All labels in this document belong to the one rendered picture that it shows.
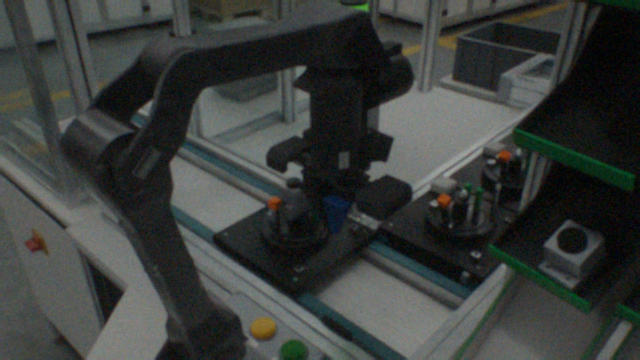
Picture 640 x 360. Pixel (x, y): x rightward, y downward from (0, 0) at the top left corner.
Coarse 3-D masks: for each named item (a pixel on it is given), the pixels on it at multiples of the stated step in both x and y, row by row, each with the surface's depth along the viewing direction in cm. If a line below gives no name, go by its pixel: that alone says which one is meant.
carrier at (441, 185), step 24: (432, 192) 122; (456, 192) 122; (480, 192) 109; (408, 216) 114; (432, 216) 110; (456, 216) 109; (480, 216) 110; (504, 216) 114; (408, 240) 107; (432, 240) 107; (456, 240) 106; (480, 240) 106; (456, 264) 100; (480, 264) 100
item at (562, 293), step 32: (544, 192) 70; (576, 192) 70; (608, 192) 68; (512, 224) 68; (544, 224) 68; (608, 224) 66; (512, 256) 67; (544, 256) 66; (608, 256) 63; (544, 288) 63; (608, 288) 60
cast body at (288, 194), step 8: (280, 184) 103; (288, 184) 101; (296, 184) 101; (280, 192) 103; (288, 192) 101; (296, 192) 101; (288, 200) 102; (296, 200) 102; (304, 200) 104; (280, 208) 103; (288, 208) 101; (296, 208) 102; (304, 208) 104; (312, 208) 106; (288, 216) 102; (296, 216) 103
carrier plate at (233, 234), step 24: (264, 216) 114; (216, 240) 108; (240, 240) 107; (336, 240) 107; (360, 240) 107; (264, 264) 100; (288, 264) 100; (312, 264) 100; (336, 264) 102; (288, 288) 96
